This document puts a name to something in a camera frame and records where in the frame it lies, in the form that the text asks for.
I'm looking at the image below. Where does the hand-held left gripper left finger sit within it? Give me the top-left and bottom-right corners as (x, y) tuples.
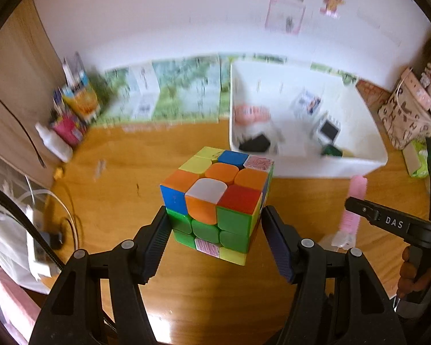
(29, 205), (174, 345)

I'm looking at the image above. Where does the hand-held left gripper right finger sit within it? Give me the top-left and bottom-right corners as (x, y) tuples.
(260, 205), (407, 345)

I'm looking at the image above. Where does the pink comb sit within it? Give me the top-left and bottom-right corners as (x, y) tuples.
(339, 175), (368, 236)

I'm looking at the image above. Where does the multicoloured puzzle cube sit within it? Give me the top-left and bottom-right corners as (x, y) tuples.
(160, 146), (276, 267)

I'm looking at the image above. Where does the white plastic storage bin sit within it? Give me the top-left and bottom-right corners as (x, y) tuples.
(229, 59), (388, 179)

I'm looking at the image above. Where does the black power adapter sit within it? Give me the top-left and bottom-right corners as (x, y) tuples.
(239, 134), (272, 154)

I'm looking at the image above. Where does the pink correction tape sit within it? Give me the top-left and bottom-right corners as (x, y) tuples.
(236, 103), (272, 127)

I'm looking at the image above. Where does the printed photo card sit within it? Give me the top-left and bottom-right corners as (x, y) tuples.
(294, 89), (324, 116)

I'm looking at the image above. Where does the person's right hand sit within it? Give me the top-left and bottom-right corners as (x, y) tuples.
(396, 249), (431, 300)

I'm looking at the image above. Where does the light green packet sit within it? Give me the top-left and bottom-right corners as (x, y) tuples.
(402, 139), (430, 179)

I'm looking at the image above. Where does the black plug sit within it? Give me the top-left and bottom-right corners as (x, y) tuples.
(43, 232), (64, 249)

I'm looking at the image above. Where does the beige printed bag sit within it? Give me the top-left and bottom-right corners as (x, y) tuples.
(378, 66), (431, 151)

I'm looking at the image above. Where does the white power strip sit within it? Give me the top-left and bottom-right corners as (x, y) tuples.
(26, 205), (53, 278)

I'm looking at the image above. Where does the brown patterned mat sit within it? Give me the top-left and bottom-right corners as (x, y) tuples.
(355, 79), (393, 109)

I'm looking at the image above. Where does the white spray bottle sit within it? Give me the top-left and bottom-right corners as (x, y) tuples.
(35, 122), (74, 163)

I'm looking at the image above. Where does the pink tin can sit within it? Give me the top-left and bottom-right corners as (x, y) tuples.
(50, 110), (86, 148)

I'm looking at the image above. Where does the white hanging cloth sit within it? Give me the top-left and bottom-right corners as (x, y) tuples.
(0, 147), (51, 295)

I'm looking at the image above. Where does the green leaf poster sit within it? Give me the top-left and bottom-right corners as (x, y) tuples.
(93, 53), (358, 127)

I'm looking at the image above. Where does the pink chair cover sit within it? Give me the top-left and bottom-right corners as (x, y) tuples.
(0, 268), (41, 344)

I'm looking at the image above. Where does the yellow tin can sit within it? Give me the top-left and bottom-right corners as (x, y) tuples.
(61, 78), (102, 127)

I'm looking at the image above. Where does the white pen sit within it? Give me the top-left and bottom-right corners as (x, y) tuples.
(62, 57), (77, 85)

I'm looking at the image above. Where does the wooden shelf unit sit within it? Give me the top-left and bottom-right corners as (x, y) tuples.
(0, 0), (68, 188)

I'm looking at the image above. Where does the thin black cable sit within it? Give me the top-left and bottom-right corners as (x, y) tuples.
(57, 215), (84, 249)

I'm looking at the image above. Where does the white cable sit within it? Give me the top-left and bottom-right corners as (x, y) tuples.
(20, 175), (77, 225)

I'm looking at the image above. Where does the thick black cable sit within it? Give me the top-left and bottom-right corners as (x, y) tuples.
(0, 181), (66, 271)

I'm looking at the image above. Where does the grey hanging cable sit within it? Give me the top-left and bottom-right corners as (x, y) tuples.
(0, 89), (47, 168)

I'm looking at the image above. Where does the pink wall note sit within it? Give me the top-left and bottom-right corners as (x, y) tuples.
(265, 0), (307, 36)

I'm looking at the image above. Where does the yellow pony wall sticker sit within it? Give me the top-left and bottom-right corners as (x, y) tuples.
(319, 0), (346, 17)

